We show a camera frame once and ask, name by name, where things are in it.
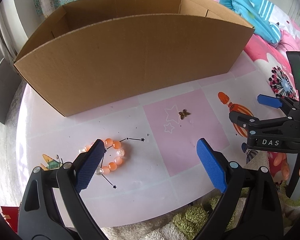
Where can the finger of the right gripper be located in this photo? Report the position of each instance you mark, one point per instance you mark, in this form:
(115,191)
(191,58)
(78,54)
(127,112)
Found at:
(278,127)
(286,104)

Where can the white fluffy blanket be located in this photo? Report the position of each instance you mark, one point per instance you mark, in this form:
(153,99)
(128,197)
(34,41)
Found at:
(186,222)

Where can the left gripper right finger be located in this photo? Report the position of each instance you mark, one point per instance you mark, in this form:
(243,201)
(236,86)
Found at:
(261,217)

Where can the pink floral blanket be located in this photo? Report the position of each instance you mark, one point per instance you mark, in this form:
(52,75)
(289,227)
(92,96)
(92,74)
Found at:
(273,61)

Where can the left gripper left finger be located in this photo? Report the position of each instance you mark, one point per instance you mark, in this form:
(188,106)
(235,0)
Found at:
(39,216)

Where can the blue patterned quilt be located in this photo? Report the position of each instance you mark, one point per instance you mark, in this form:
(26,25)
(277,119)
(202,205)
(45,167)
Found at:
(263,15)

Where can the rolled floral paper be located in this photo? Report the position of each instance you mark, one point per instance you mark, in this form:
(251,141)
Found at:
(47,7)

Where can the person's right hand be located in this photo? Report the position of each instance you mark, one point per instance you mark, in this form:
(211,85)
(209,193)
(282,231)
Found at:
(279,168)

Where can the dark grey cabinet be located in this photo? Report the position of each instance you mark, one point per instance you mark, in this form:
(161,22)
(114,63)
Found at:
(9,83)

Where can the brown cardboard box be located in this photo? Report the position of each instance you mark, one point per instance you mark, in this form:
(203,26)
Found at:
(89,53)

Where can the bronze butterfly charm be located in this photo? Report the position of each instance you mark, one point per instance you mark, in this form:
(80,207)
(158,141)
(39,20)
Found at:
(183,114)

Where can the grey curtain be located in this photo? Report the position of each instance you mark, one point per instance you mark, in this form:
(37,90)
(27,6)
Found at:
(7,49)

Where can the red gift bag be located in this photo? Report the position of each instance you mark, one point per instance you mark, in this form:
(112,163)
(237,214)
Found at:
(10,214)

